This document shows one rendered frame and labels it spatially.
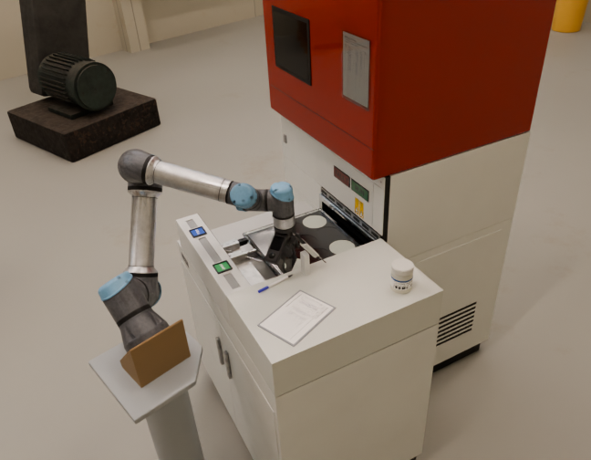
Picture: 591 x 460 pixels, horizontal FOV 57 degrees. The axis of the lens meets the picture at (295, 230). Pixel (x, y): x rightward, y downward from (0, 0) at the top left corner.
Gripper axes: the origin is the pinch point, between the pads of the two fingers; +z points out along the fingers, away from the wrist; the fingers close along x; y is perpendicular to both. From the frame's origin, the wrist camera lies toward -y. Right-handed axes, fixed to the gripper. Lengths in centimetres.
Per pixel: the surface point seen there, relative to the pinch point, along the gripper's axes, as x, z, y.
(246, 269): 16.7, 3.3, 1.7
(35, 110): 357, 63, 230
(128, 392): 29, 9, -58
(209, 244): 32.2, -4.3, 3.0
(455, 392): -64, 91, 45
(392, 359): -42.9, 16.6, -12.3
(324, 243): -6.6, 1.3, 24.0
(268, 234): 17.0, 1.4, 23.4
